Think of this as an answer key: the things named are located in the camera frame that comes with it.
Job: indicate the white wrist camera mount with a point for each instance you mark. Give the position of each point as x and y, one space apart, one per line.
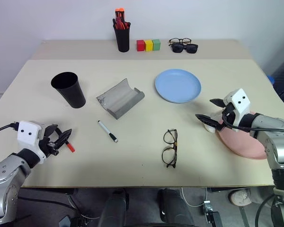
240 101
28 133

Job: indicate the dark rounded shape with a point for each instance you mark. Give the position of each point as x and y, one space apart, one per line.
113 210
175 208

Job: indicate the white shoe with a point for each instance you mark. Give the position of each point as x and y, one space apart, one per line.
240 197

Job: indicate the green wooden block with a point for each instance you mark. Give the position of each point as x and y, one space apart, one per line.
157 45

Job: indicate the empty black cup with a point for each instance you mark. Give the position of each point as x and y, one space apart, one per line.
69 92

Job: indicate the thin dark frame eyeglasses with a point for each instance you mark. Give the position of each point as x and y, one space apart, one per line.
180 40

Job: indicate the small white object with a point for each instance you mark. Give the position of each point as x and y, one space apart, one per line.
211 129

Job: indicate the yellow wooden block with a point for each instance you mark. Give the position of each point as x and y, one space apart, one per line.
148 46

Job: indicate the black sunglasses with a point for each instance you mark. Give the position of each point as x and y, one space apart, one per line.
184 48

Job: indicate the metal table clamp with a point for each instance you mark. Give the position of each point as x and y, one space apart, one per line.
210 212

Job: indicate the red marker pen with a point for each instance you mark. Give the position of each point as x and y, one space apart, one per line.
71 147

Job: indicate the white marker with black cap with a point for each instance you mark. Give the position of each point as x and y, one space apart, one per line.
106 130

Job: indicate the tortoiseshell eyeglasses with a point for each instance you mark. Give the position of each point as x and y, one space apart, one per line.
174 146

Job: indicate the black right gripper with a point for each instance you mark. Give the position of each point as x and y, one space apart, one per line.
229 114

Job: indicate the light blue plate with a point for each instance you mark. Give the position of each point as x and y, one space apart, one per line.
178 85

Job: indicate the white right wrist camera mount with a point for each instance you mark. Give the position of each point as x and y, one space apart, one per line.
240 101

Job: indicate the red wooden block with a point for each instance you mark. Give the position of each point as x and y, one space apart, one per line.
140 45

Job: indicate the pink plate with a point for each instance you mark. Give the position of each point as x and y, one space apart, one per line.
241 144

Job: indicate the black pen holder cup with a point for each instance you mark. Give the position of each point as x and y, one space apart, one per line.
122 40

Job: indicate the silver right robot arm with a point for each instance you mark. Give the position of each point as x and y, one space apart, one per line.
278 146

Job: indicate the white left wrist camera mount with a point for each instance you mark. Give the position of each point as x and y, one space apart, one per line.
28 133

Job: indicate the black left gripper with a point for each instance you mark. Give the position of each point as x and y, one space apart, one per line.
49 144

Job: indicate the open grey glasses case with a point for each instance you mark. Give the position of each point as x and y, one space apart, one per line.
119 100

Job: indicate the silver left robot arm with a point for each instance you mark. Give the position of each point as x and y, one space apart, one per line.
4 179

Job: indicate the small blue object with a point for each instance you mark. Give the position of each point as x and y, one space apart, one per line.
272 79

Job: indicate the orange capped marker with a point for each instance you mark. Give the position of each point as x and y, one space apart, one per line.
117 14
122 13

